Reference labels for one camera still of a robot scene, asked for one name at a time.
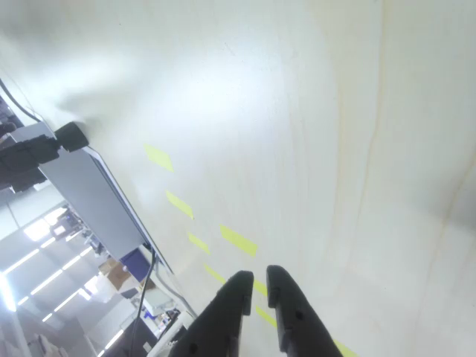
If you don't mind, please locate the grey flat panel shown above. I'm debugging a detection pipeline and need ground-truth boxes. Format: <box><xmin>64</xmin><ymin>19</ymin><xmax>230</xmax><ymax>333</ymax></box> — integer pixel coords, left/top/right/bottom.
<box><xmin>9</xmin><ymin>122</ymin><xmax>152</xmax><ymax>261</ymax></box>

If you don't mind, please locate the black jointed stand arm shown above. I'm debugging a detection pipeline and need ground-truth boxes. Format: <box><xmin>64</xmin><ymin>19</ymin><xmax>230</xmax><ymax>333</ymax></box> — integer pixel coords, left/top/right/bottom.
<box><xmin>0</xmin><ymin>135</ymin><xmax>62</xmax><ymax>193</ymax></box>

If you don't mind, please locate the blue plastic bin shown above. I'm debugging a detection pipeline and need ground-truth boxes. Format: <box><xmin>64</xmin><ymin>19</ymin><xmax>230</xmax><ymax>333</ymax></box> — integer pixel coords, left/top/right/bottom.
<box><xmin>120</xmin><ymin>247</ymin><xmax>153</xmax><ymax>282</ymax></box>

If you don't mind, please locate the brown cardboard box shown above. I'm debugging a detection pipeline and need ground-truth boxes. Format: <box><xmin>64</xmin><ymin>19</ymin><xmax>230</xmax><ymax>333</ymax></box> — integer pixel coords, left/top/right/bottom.
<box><xmin>97</xmin><ymin>258</ymin><xmax>131</xmax><ymax>293</ymax></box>

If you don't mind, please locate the black round clamp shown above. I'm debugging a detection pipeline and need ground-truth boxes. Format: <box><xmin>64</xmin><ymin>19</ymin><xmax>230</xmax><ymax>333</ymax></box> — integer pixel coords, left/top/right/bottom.
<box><xmin>54</xmin><ymin>121</ymin><xmax>89</xmax><ymax>152</ymax></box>

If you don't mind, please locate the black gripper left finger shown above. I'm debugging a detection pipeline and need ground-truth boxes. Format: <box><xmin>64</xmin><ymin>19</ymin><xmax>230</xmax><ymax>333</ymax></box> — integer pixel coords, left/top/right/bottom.
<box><xmin>171</xmin><ymin>270</ymin><xmax>255</xmax><ymax>357</ymax></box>

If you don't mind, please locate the thin black cable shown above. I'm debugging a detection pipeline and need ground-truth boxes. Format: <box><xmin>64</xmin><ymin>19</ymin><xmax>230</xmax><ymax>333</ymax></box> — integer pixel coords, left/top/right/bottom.
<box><xmin>129</xmin><ymin>247</ymin><xmax>157</xmax><ymax>357</ymax></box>
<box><xmin>0</xmin><ymin>80</ymin><xmax>44</xmax><ymax>123</ymax></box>

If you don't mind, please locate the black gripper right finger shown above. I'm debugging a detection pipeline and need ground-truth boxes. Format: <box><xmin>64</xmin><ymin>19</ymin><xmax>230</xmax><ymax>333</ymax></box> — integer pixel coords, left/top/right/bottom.
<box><xmin>266</xmin><ymin>264</ymin><xmax>345</xmax><ymax>357</ymax></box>

